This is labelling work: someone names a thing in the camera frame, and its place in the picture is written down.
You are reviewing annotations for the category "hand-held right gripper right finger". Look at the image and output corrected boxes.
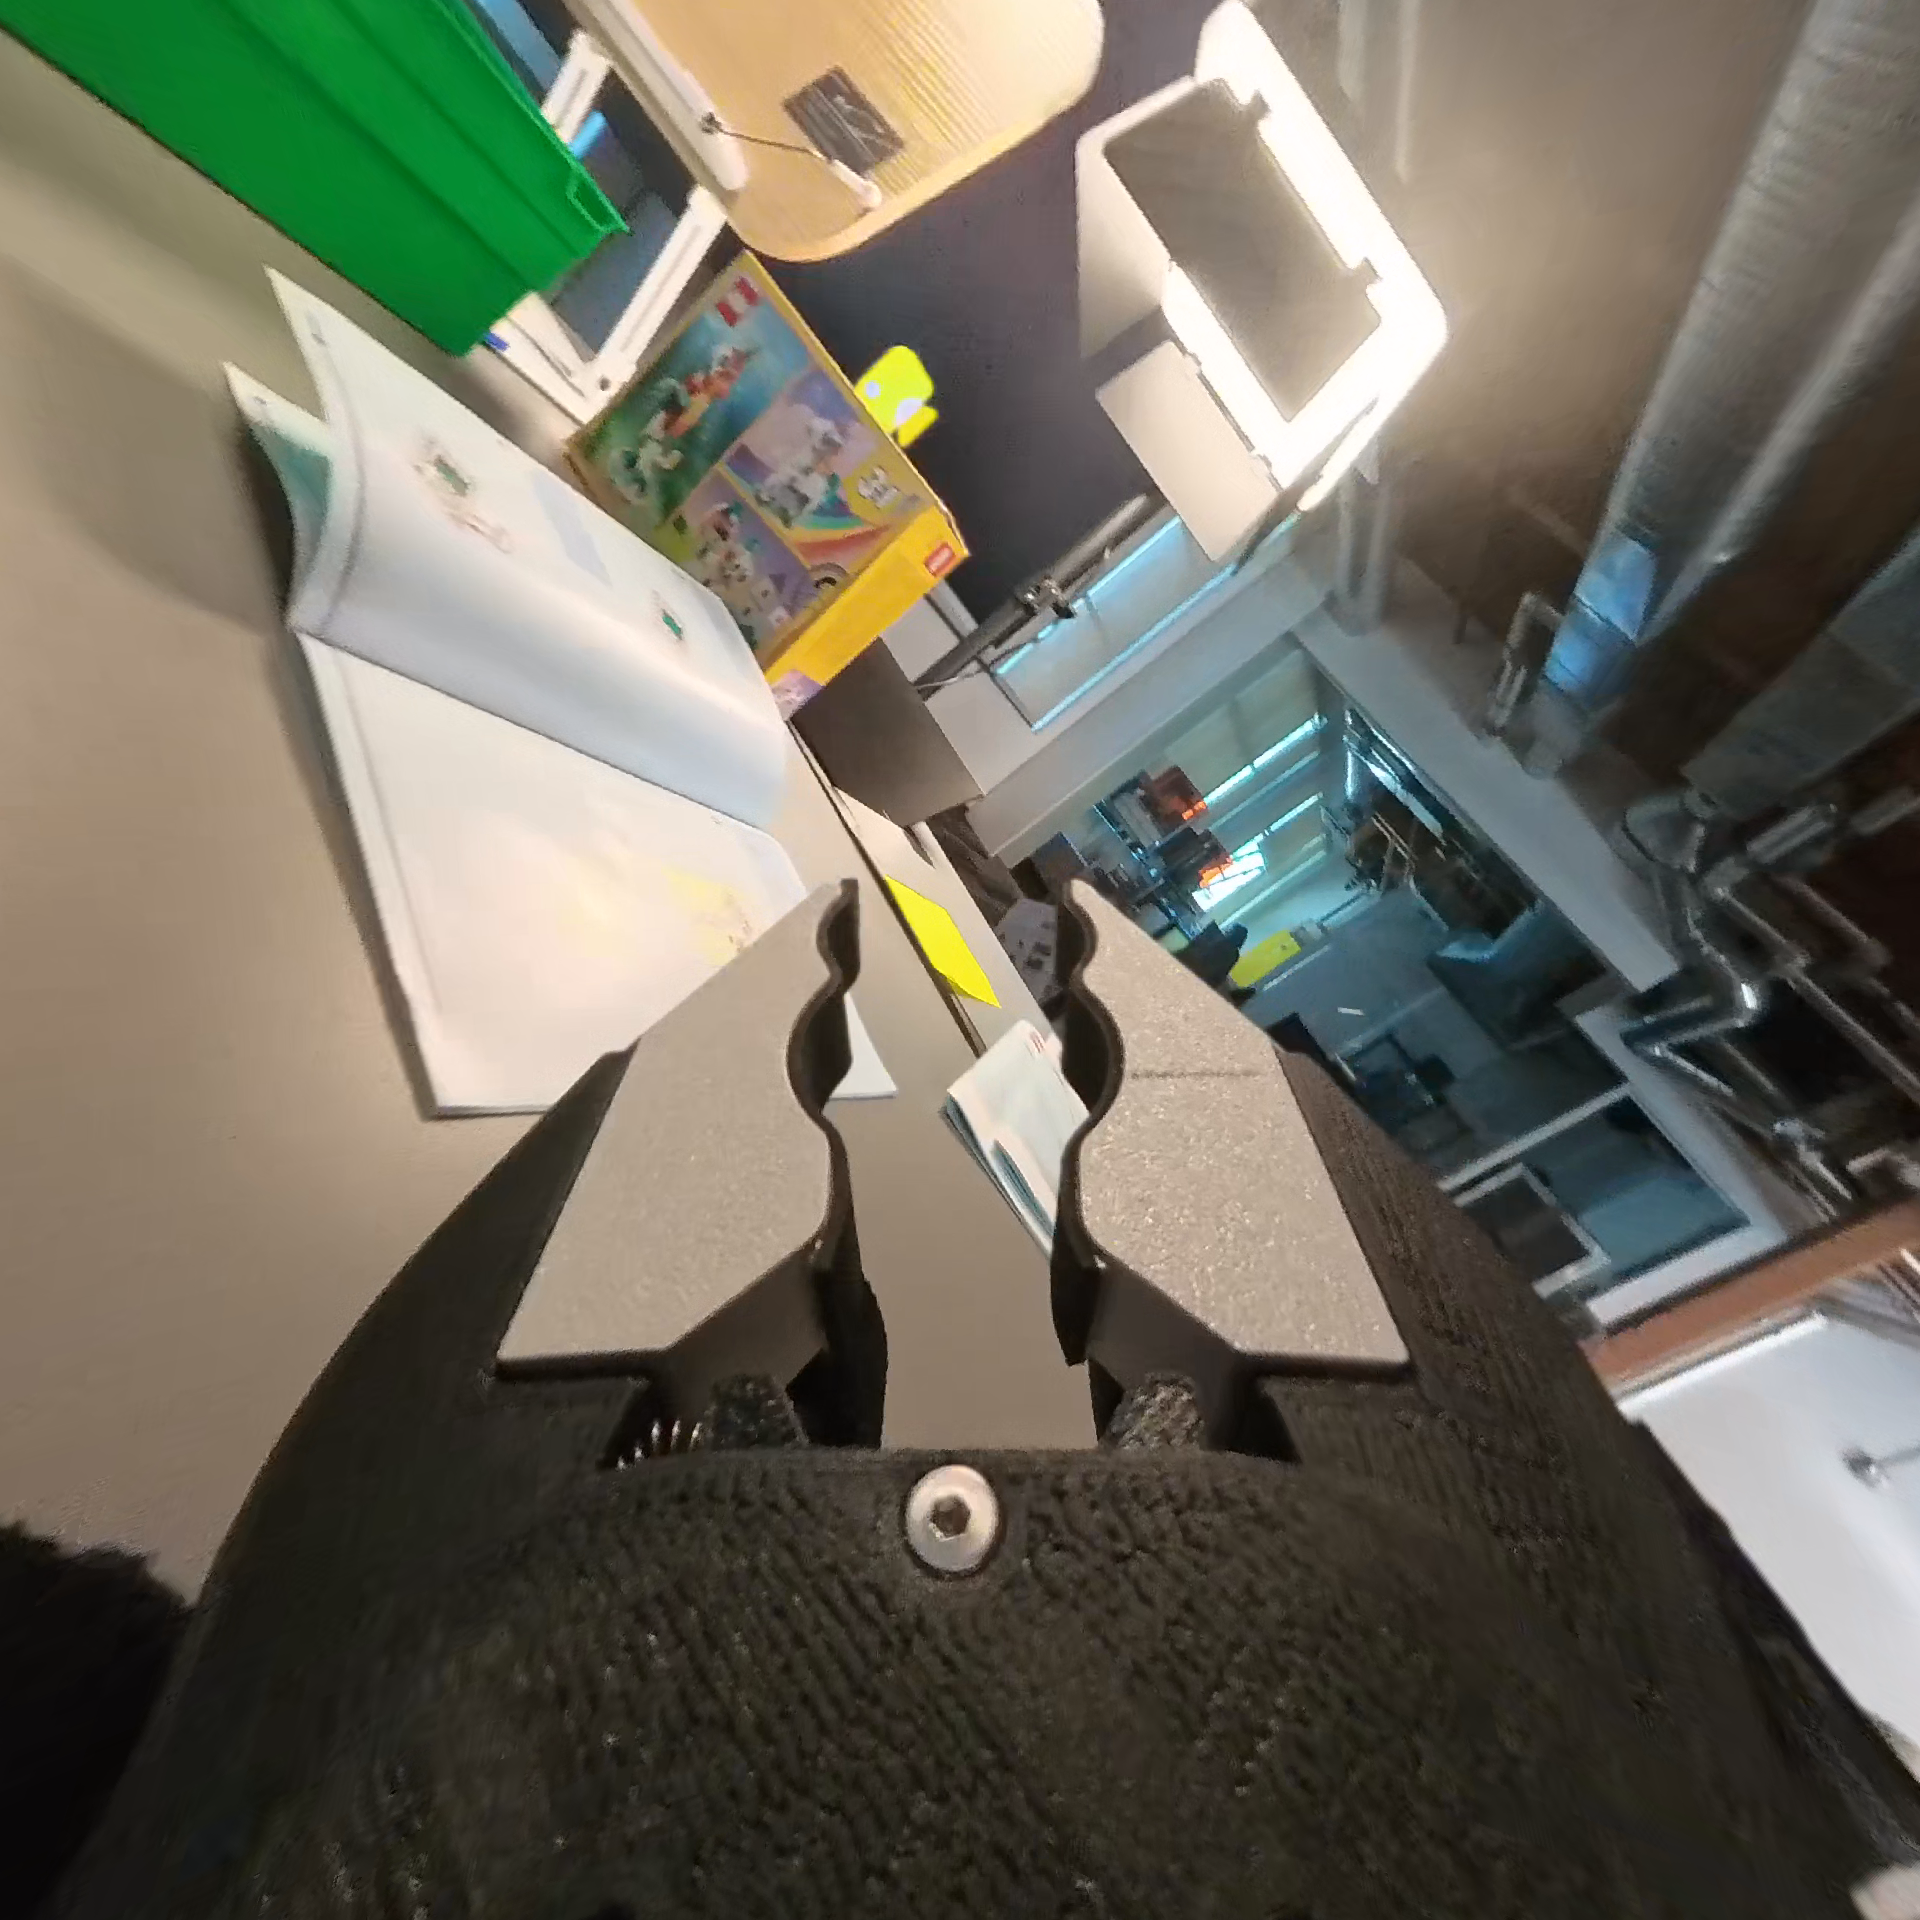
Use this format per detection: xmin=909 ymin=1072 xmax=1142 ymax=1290
xmin=1051 ymin=879 xmax=1414 ymax=1374

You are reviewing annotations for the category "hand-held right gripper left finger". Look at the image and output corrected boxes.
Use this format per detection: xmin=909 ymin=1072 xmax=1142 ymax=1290
xmin=498 ymin=879 xmax=870 ymax=1373

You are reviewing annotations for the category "green plastic storage bin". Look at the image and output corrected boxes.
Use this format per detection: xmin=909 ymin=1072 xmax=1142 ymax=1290
xmin=0 ymin=0 xmax=633 ymax=361

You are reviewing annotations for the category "lego instruction booklet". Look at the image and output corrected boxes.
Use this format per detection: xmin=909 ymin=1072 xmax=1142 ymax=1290
xmin=225 ymin=268 xmax=898 ymax=1125

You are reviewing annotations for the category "colourful lego set box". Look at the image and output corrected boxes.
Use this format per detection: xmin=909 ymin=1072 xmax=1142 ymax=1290
xmin=567 ymin=251 xmax=968 ymax=709

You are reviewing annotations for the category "white printed leaflet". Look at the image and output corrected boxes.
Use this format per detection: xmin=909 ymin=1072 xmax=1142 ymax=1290
xmin=939 ymin=1019 xmax=1090 ymax=1257

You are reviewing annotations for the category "framed panel on stand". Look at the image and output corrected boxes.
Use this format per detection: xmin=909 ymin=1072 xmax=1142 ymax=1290
xmin=1462 ymin=1162 xmax=1611 ymax=1296

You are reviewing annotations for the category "yellow paper sheet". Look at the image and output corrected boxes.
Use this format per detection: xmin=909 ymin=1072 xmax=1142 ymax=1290
xmin=882 ymin=879 xmax=1003 ymax=1009

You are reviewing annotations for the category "dark grey box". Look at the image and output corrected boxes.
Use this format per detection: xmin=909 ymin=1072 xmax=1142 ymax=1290
xmin=793 ymin=660 xmax=986 ymax=831

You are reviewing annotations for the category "grey light stand pole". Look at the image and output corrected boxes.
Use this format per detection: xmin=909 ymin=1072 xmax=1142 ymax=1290
xmin=916 ymin=504 xmax=1177 ymax=697

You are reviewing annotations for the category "yellow tag on light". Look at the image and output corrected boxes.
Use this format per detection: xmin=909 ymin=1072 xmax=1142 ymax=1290
xmin=862 ymin=345 xmax=939 ymax=448

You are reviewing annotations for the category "lit studio light panel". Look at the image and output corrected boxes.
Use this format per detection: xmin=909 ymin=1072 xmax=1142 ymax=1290
xmin=1072 ymin=0 xmax=1449 ymax=561

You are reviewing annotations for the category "wooden book stand white frame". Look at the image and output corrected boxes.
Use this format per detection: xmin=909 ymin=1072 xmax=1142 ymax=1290
xmin=532 ymin=0 xmax=1106 ymax=425

